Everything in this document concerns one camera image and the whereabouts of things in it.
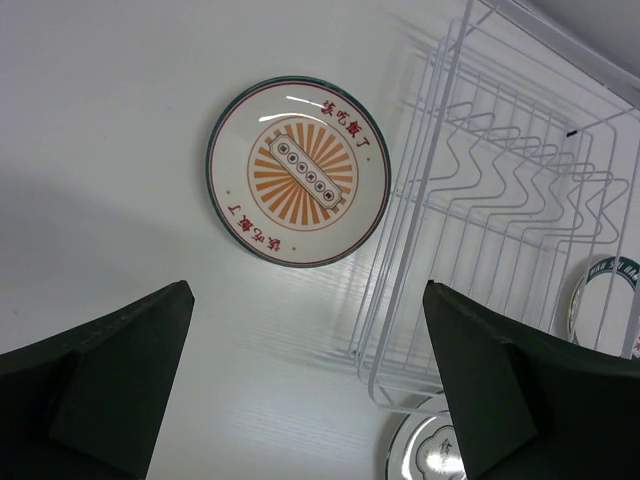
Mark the green rimmed flower emblem plate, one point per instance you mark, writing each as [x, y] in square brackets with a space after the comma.
[424, 446]

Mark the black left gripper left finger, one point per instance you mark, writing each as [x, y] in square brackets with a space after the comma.
[89, 402]

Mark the orange sunburst plate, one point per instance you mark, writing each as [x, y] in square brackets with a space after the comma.
[298, 171]

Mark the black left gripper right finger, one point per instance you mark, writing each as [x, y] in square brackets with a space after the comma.
[526, 404]

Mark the white wire dish rack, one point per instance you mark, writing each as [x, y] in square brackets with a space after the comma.
[520, 169]

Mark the green lettered plate in rack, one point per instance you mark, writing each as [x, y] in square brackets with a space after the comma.
[599, 309]

